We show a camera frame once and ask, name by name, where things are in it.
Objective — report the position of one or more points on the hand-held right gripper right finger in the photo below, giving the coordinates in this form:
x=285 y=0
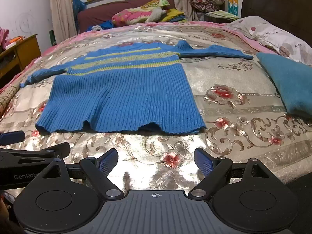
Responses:
x=203 y=162

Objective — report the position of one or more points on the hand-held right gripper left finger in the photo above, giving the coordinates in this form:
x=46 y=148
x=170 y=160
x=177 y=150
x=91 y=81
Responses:
x=108 y=162

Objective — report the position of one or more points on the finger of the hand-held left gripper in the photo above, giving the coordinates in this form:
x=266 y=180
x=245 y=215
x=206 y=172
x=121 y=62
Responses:
x=12 y=138
x=52 y=150

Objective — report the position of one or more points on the blue striped knit sweater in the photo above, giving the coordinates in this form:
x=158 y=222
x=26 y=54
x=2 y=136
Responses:
x=121 y=97

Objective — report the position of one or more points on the brown checked mat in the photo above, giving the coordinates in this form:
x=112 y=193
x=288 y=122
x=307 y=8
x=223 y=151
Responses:
x=7 y=97

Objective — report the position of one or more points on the silver floral bedspread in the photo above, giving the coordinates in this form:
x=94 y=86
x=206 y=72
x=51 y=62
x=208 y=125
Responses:
x=231 y=131

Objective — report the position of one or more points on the wooden desk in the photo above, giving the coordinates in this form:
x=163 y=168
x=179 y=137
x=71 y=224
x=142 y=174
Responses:
x=19 y=51

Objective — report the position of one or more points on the orange toy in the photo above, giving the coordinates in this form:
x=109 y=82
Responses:
x=17 y=39

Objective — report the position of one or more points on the pink cloth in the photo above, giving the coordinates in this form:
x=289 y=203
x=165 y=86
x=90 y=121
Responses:
x=3 y=37

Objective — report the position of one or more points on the dark green object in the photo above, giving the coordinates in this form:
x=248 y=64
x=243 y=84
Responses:
x=51 y=37

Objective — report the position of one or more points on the teal folded cloth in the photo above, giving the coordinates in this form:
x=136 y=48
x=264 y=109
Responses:
x=287 y=82

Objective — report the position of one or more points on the pink floral bed sheet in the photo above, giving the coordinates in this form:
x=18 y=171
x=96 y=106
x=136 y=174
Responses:
x=246 y=40

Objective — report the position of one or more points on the blue crumpled cloth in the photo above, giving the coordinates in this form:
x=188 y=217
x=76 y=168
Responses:
x=104 y=25

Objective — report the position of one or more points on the maroon sofa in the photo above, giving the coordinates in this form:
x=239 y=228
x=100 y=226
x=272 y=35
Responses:
x=97 y=13

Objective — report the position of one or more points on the blue plastic bag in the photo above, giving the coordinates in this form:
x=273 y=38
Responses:
x=78 y=7

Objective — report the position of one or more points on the white floral pillow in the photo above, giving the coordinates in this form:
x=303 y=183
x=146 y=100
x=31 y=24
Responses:
x=273 y=34

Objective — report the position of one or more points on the light green folded cloth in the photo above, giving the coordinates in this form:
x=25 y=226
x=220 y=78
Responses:
x=223 y=14

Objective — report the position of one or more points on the pink floral folded quilt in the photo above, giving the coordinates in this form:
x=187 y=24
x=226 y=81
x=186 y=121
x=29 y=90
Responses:
x=131 y=14

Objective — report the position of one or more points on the yellow folded cloth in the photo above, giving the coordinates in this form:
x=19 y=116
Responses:
x=174 y=13

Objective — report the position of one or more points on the white plush toy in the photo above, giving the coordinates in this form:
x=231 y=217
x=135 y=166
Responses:
x=156 y=14

